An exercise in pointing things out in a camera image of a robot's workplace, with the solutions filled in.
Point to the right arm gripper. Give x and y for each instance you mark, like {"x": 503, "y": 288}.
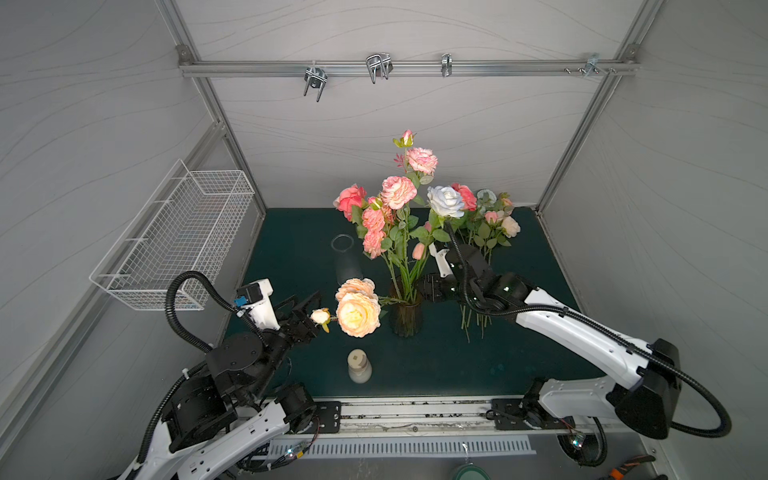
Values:
{"x": 440, "y": 282}

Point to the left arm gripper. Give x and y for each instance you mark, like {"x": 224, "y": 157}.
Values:
{"x": 307, "y": 328}

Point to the pink bud stem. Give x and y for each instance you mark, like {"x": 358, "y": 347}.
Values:
{"x": 419, "y": 257}

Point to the pink ribbed glass vase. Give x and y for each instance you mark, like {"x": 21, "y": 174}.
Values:
{"x": 406, "y": 319}

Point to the tall peach peony stem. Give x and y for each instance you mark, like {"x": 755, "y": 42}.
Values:
{"x": 360, "y": 309}

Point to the clear ribbed glass vase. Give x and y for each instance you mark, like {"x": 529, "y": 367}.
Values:
{"x": 346, "y": 259}

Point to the white blue rose stem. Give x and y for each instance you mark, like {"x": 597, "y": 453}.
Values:
{"x": 446, "y": 206}

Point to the pink carnation spray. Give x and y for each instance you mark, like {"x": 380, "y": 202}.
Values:
{"x": 385, "y": 238}

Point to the tall pink peony stem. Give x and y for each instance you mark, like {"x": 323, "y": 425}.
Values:
{"x": 400, "y": 192}

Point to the large pink rose stem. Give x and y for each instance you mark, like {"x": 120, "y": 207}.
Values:
{"x": 348, "y": 199}

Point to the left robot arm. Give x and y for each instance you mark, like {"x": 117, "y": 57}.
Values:
{"x": 225, "y": 412}

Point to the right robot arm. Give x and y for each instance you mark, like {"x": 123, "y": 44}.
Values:
{"x": 479, "y": 332}

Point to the small pink rose bunch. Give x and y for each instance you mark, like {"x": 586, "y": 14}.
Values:
{"x": 490, "y": 224}

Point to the cream capped bottle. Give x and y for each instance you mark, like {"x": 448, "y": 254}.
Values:
{"x": 359, "y": 366}

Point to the white vented strip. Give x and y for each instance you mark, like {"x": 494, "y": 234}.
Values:
{"x": 454, "y": 447}

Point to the green round lid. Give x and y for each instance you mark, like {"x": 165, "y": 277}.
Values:
{"x": 469, "y": 471}

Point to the metal u-bolt clamp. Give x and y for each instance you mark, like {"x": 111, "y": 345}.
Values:
{"x": 315, "y": 79}

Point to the aluminium crossbar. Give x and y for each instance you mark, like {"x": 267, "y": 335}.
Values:
{"x": 401, "y": 68}

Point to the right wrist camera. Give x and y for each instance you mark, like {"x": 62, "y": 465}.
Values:
{"x": 440, "y": 256}

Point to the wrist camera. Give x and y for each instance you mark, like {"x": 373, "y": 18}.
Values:
{"x": 253, "y": 304}
{"x": 440, "y": 256}

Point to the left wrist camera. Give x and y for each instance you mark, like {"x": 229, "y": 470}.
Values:
{"x": 253, "y": 304}

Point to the white wire basket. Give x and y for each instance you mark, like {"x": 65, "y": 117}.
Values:
{"x": 189, "y": 223}

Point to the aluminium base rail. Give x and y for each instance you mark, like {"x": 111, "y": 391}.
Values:
{"x": 424, "y": 416}

